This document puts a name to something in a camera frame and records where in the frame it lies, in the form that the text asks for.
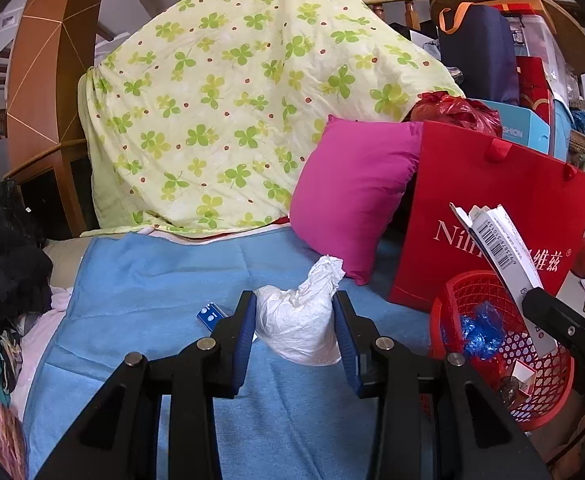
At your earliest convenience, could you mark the pink pillow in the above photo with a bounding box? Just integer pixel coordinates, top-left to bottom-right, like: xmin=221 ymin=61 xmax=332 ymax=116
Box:
xmin=290 ymin=115 xmax=425 ymax=286

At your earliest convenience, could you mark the brown wooden pillar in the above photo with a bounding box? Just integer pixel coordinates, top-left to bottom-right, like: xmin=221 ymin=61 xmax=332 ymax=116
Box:
xmin=5 ymin=0 xmax=113 ymax=181

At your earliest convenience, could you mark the black lace cloth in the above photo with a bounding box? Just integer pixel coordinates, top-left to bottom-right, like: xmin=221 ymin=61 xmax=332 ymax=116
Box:
xmin=0 ymin=180 xmax=53 ymax=331

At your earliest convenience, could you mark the navy bag with orange handles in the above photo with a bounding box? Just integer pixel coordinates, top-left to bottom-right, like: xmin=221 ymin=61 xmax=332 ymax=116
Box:
xmin=437 ymin=2 xmax=520 ymax=106

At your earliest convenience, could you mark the red shopping bag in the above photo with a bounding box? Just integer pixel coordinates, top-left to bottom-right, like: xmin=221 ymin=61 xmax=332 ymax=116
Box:
xmin=387 ymin=120 xmax=585 ymax=311

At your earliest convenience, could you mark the blue plastic bag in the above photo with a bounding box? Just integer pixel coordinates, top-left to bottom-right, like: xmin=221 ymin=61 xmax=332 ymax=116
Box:
xmin=459 ymin=301 xmax=505 ymax=360

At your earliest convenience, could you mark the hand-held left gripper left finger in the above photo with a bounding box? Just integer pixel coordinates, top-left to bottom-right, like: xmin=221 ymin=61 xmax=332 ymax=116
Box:
xmin=35 ymin=290 xmax=258 ymax=480

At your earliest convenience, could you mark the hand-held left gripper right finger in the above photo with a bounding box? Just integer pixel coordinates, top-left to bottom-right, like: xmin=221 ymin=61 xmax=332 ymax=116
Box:
xmin=332 ymin=290 xmax=543 ymax=480

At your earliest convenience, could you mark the knotted red plastic bag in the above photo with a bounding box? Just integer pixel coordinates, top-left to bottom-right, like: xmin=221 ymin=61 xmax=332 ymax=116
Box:
xmin=409 ymin=92 xmax=503 ymax=136

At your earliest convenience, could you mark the blue and silver packet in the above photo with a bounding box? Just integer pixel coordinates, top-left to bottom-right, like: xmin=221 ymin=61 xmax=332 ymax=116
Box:
xmin=196 ymin=302 xmax=230 ymax=332

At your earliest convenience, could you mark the round woven tray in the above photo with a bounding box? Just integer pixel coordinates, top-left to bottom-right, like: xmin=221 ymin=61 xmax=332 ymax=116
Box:
xmin=429 ymin=0 xmax=585 ymax=76

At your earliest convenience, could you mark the blue plastic bin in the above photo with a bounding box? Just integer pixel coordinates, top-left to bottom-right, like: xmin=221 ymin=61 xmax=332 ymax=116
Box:
xmin=552 ymin=97 xmax=575 ymax=161

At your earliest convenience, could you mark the red mesh basket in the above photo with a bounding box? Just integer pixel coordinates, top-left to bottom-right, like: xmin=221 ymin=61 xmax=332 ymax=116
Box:
xmin=428 ymin=270 xmax=575 ymax=431

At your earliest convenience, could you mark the green clover print quilt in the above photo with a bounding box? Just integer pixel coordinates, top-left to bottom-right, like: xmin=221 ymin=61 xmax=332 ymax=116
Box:
xmin=78 ymin=0 xmax=465 ymax=236

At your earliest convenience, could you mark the clear plastic storage box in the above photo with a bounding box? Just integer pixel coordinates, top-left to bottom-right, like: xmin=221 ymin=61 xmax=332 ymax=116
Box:
xmin=517 ymin=10 xmax=568 ymax=86

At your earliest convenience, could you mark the light blue blanket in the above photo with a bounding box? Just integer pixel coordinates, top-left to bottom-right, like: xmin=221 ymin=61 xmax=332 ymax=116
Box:
xmin=22 ymin=232 xmax=453 ymax=480

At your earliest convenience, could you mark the white carton with blue print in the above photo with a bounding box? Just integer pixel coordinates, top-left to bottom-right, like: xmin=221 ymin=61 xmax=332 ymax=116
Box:
xmin=449 ymin=202 xmax=558 ymax=368

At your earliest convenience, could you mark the light blue cardboard box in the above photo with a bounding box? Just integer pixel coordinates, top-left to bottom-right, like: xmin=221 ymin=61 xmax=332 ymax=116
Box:
xmin=472 ymin=97 xmax=553 ymax=156

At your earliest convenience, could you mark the white plastic bag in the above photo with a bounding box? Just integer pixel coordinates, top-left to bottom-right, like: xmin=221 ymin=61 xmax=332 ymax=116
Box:
xmin=254 ymin=255 xmax=345 ymax=367

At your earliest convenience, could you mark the red gift box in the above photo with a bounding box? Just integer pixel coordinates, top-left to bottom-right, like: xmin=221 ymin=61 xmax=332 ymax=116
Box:
xmin=515 ymin=55 xmax=555 ymax=111

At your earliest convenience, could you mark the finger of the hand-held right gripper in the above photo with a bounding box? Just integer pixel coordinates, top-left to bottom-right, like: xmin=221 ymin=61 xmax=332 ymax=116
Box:
xmin=521 ymin=287 xmax=585 ymax=361

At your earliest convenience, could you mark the grey plastic bag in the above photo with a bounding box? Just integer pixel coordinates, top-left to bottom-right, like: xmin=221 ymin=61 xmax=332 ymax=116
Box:
xmin=497 ymin=375 xmax=523 ymax=407

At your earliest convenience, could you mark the orange scarf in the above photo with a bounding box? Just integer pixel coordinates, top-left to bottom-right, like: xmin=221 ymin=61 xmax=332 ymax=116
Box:
xmin=0 ymin=400 xmax=26 ymax=480

